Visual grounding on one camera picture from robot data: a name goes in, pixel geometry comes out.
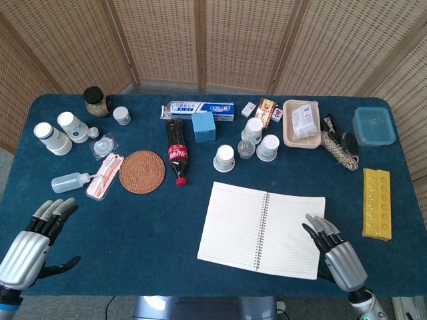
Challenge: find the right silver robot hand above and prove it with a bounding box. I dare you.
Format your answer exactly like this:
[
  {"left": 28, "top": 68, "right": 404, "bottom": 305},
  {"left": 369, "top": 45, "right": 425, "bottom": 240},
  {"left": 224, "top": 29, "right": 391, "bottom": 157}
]
[{"left": 302, "top": 213, "right": 368, "bottom": 294}]

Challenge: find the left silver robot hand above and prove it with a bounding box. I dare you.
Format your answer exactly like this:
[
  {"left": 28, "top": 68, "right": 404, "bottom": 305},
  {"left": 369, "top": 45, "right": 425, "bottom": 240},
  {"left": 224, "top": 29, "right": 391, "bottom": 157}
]
[{"left": 0, "top": 197, "right": 81, "bottom": 289}]

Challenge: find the spiral notebook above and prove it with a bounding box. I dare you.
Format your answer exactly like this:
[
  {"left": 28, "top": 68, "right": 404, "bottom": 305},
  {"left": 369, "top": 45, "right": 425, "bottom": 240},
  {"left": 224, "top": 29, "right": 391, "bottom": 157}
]
[{"left": 197, "top": 181, "right": 327, "bottom": 281}]

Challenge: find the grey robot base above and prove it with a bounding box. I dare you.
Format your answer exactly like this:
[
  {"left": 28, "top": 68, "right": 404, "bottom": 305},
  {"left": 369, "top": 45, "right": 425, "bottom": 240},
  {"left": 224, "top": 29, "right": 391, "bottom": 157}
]
[{"left": 133, "top": 295, "right": 278, "bottom": 320}]

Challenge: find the yellow tray with round holes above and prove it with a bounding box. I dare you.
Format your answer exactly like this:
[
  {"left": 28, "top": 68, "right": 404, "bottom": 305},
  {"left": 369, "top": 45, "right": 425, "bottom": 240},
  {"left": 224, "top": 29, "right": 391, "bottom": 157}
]
[{"left": 362, "top": 167, "right": 393, "bottom": 242}]

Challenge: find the grey floor box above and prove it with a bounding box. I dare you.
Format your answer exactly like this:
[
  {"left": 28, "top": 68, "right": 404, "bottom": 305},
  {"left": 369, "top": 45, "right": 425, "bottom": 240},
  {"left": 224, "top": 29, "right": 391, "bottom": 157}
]
[{"left": 392, "top": 295, "right": 427, "bottom": 320}]

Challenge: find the translucent squeeze bottle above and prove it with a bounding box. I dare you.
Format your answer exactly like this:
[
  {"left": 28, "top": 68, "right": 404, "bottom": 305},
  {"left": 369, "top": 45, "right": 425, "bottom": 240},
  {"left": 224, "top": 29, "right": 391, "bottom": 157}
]
[{"left": 51, "top": 171, "right": 101, "bottom": 195}]

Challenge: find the pink toothbrush package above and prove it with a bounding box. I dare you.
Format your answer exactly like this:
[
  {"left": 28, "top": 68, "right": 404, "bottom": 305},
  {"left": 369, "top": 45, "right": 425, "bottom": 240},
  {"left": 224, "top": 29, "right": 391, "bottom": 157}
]
[{"left": 85, "top": 152, "right": 125, "bottom": 201}]

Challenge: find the stack of white paper cups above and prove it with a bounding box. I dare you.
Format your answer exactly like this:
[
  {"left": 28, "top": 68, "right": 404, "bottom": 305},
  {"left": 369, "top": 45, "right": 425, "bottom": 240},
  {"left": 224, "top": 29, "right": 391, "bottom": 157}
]
[{"left": 33, "top": 121, "right": 73, "bottom": 157}]

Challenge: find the black oval brush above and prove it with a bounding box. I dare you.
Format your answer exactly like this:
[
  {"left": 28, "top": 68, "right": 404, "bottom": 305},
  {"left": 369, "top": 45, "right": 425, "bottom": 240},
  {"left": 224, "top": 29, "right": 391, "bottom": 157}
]
[{"left": 340, "top": 131, "right": 360, "bottom": 157}]

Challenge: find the round white item in bag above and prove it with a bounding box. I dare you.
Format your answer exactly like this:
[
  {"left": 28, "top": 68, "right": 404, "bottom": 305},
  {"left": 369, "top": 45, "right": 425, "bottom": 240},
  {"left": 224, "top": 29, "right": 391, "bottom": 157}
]
[{"left": 88, "top": 132, "right": 120, "bottom": 161}]

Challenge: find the paper cup with blue flower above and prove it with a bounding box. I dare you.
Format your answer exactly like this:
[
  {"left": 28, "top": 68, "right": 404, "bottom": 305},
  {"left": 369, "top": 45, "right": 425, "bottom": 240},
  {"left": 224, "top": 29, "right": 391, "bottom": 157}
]
[{"left": 56, "top": 111, "right": 90, "bottom": 144}]

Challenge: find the white paper cup blue print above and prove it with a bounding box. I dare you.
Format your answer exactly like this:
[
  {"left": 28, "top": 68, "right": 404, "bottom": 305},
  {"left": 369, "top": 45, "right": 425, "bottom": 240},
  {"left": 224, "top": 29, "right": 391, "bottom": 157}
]
[{"left": 256, "top": 134, "right": 280, "bottom": 163}]

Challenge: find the black clip tool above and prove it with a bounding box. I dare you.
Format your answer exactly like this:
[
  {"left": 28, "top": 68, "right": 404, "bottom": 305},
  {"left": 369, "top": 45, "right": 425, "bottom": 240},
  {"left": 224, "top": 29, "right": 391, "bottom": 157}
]
[{"left": 320, "top": 113, "right": 343, "bottom": 143}]

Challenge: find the blue lidded plastic container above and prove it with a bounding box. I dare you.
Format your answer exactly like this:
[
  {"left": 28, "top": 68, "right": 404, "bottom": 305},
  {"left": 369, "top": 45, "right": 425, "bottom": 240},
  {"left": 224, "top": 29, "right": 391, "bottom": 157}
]
[{"left": 352, "top": 106, "right": 397, "bottom": 147}]

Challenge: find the beige rectangular tray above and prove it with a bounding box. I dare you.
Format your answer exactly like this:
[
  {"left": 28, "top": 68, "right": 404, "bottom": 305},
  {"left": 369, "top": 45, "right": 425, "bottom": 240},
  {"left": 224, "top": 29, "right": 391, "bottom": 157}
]
[{"left": 282, "top": 99, "right": 323, "bottom": 149}]

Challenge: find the round woven rattan coaster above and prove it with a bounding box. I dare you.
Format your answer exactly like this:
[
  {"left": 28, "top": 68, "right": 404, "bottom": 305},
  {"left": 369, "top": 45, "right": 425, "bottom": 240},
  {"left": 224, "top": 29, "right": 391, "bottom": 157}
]
[{"left": 118, "top": 150, "right": 166, "bottom": 194}]

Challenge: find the white plastic packet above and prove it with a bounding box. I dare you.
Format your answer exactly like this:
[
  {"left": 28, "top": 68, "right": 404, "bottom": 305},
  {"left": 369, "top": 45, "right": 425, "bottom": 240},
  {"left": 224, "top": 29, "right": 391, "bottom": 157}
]
[{"left": 291, "top": 102, "right": 318, "bottom": 138}]

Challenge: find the clear glass cup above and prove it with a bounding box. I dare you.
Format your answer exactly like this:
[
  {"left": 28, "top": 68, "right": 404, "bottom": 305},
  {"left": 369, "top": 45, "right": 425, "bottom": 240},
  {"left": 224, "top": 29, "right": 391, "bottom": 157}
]
[{"left": 237, "top": 139, "right": 256, "bottom": 160}]

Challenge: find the white paper cup green print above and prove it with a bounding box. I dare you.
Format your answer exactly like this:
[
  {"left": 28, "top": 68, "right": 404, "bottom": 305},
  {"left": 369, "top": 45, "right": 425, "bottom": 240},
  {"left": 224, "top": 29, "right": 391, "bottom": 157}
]
[
  {"left": 241, "top": 117, "right": 264, "bottom": 145},
  {"left": 213, "top": 144, "right": 236, "bottom": 173}
]

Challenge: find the glass jar with black lid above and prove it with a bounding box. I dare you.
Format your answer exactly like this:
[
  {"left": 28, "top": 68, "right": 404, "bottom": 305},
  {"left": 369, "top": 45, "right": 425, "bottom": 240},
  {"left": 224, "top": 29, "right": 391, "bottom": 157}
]
[{"left": 83, "top": 86, "right": 113, "bottom": 118}]

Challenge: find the small white plastic jar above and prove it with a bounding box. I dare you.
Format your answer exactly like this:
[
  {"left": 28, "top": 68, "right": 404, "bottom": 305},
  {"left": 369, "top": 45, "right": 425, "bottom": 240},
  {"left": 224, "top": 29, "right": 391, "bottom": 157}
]
[{"left": 112, "top": 106, "right": 131, "bottom": 126}]

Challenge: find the red yellow card box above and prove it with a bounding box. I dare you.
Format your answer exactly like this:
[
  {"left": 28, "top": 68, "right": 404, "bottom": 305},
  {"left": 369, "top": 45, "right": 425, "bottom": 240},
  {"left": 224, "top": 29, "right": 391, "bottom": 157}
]
[{"left": 254, "top": 97, "right": 278, "bottom": 130}]

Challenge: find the small white carton box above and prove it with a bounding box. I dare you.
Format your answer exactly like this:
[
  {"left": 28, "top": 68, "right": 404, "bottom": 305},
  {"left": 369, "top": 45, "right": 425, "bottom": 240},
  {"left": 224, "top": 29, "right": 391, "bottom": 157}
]
[{"left": 240, "top": 102, "right": 257, "bottom": 119}]

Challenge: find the cola bottle with red cap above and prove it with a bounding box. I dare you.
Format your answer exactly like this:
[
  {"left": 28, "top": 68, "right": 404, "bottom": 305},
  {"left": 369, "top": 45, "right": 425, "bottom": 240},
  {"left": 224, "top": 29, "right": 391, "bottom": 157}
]
[{"left": 165, "top": 117, "right": 189, "bottom": 186}]

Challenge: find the blue cube box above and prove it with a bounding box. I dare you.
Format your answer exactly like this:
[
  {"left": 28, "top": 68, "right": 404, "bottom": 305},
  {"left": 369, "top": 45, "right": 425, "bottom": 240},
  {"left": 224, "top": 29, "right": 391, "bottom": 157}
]
[{"left": 191, "top": 111, "right": 217, "bottom": 144}]

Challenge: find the blue white toothpaste box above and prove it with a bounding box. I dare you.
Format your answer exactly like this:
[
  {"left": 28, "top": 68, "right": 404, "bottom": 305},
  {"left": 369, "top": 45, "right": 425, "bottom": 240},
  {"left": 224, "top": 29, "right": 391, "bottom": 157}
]
[{"left": 161, "top": 101, "right": 236, "bottom": 121}]

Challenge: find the black floor cable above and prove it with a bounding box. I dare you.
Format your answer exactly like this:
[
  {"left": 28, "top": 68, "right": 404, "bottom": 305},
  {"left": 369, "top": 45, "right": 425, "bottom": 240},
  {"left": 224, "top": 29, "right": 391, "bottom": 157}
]
[{"left": 105, "top": 295, "right": 116, "bottom": 320}]

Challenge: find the bundle of twisted rope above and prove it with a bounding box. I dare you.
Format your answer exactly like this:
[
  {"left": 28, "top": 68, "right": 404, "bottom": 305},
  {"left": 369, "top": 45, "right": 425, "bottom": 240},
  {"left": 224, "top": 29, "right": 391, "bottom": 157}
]
[{"left": 320, "top": 130, "right": 360, "bottom": 171}]

